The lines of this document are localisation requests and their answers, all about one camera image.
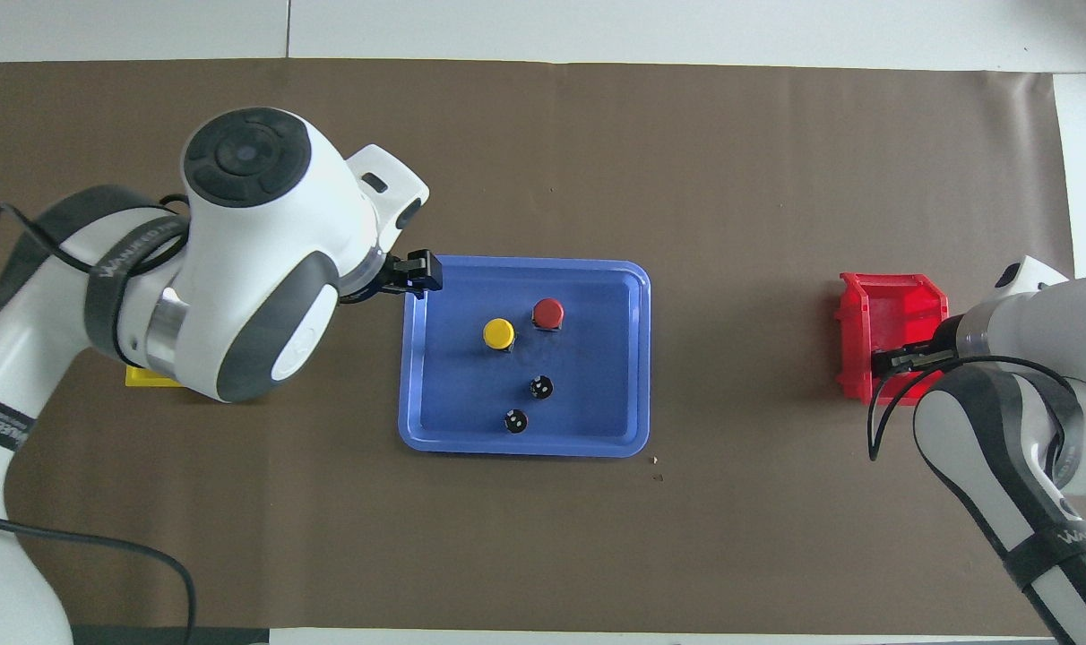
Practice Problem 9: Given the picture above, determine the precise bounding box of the red plastic storage bin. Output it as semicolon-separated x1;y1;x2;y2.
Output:
834;272;954;408

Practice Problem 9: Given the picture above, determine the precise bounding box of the brown paper table mat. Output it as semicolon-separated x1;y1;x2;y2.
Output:
0;58;1086;639

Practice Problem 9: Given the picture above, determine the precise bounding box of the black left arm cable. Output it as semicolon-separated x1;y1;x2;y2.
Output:
0;195;196;645

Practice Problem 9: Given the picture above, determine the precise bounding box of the blue plastic tray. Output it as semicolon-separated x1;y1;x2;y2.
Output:
398;255;652;460

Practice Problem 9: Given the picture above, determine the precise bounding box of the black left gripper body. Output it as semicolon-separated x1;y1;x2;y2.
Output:
384;250;444;300

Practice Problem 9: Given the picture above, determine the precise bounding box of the yellow plastic storage bin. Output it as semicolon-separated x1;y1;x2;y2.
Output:
125;363;187;390

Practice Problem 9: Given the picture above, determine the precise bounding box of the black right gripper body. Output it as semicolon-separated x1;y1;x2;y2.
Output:
870;339;949;378

